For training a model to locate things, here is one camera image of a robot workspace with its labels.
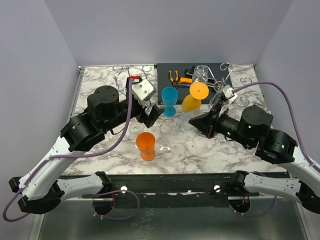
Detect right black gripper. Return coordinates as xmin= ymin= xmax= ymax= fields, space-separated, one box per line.
xmin=189 ymin=102 xmax=254 ymax=148

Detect clear glass with reflection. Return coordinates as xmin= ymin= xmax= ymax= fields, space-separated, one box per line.
xmin=173 ymin=109 xmax=202 ymax=133

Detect yellow plastic goblet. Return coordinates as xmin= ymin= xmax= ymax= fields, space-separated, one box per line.
xmin=181 ymin=82 xmax=209 ymax=113

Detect scroll arm chrome glass rack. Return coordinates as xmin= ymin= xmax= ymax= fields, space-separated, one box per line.
xmin=208 ymin=62 xmax=250 ymax=114

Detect ribbed clear wine glass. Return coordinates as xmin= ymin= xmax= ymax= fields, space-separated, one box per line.
xmin=192 ymin=65 xmax=209 ymax=84

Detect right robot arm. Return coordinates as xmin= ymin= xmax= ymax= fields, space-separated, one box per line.
xmin=189 ymin=105 xmax=320 ymax=214

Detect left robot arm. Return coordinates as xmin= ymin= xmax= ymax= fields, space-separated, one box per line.
xmin=9 ymin=81 xmax=164 ymax=215

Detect blue plastic goblet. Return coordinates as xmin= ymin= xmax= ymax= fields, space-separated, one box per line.
xmin=161 ymin=87 xmax=179 ymax=118

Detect orange plastic goblet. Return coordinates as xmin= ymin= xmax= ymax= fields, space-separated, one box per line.
xmin=136 ymin=132 xmax=156 ymax=161

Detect blue red screwdriver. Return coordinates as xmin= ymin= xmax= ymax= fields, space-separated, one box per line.
xmin=177 ymin=83 xmax=191 ymax=88

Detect clear stemmed glass centre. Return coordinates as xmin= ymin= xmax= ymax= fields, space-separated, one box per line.
xmin=159 ymin=122 xmax=173 ymax=152

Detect orange utility knife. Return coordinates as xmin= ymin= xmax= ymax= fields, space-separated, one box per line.
xmin=178 ymin=77 xmax=193 ymax=84

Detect dark grey tool tray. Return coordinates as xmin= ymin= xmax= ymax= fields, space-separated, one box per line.
xmin=156 ymin=62 xmax=237 ymax=106

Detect black metal tool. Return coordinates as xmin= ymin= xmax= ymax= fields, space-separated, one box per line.
xmin=184 ymin=66 xmax=196 ymax=76

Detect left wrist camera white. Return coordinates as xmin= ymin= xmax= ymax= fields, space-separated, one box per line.
xmin=128 ymin=75 xmax=157 ymax=108

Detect yellow handled pliers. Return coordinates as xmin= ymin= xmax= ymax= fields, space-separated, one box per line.
xmin=168 ymin=70 xmax=179 ymax=89

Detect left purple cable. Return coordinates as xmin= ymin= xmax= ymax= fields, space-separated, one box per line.
xmin=2 ymin=78 xmax=141 ymax=223

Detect purple cable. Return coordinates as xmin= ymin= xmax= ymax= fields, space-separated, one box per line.
xmin=229 ymin=81 xmax=320 ymax=218
xmin=2 ymin=78 xmax=141 ymax=223

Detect round ring chrome glass rack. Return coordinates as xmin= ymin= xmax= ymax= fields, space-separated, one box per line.
xmin=111 ymin=64 xmax=153 ymax=96

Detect black front mounting rail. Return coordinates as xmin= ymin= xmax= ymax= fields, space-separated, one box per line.
xmin=82 ymin=171 xmax=288 ymax=208

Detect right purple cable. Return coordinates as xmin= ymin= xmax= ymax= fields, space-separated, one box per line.
xmin=229 ymin=81 xmax=320 ymax=218

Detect aluminium extrusion frame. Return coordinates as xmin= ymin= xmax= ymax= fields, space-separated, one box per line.
xmin=28 ymin=66 xmax=86 ymax=240

